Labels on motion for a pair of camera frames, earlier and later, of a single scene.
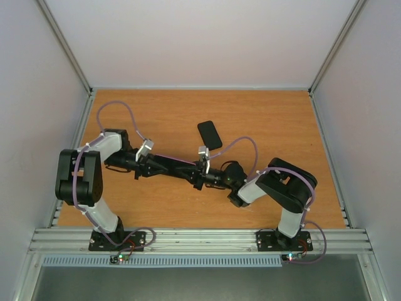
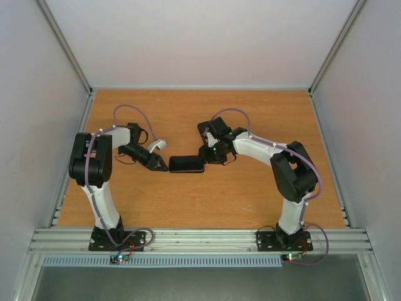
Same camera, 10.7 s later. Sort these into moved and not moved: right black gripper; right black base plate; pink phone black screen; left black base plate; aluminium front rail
Moved: right black gripper; pink phone black screen
Not moved: aluminium front rail; left black base plate; right black base plate
